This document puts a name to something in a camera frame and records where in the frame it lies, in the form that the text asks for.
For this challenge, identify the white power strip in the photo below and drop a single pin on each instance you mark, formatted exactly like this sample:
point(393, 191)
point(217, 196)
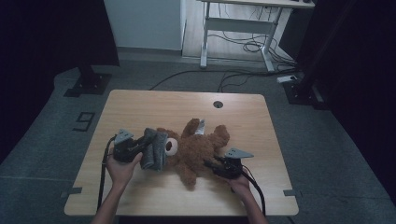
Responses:
point(286, 78)

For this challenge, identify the black floor tape marker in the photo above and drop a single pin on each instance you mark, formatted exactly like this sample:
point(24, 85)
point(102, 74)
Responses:
point(77, 127)

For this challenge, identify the person's right hand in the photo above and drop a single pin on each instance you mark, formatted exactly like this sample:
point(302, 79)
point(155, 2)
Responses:
point(241, 185)

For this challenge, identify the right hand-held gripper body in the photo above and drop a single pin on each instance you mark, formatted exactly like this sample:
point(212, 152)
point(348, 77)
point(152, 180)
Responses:
point(232, 166)

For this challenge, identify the white metal desk frame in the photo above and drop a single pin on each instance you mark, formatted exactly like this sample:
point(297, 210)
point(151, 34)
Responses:
point(239, 25)

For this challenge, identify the brown plush teddy bear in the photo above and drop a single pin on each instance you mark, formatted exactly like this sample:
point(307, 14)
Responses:
point(193, 149)

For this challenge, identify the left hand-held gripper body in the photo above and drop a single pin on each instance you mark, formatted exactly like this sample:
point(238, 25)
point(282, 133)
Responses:
point(126, 149)

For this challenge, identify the dark curtain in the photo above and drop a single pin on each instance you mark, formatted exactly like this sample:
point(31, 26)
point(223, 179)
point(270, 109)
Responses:
point(358, 77)
point(37, 46)

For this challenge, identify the grey fluffy cloth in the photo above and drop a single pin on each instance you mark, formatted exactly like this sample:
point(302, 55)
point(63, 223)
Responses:
point(154, 152)

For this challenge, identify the person's left hand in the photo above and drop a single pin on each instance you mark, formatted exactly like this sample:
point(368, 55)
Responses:
point(121, 172)

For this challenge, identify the black stand base plate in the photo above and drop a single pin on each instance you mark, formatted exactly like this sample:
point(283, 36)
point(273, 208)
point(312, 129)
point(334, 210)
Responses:
point(90, 84)
point(302, 93)

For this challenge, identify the grey tape strip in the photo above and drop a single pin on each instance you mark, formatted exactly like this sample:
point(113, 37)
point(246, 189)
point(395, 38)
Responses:
point(73, 191)
point(291, 193)

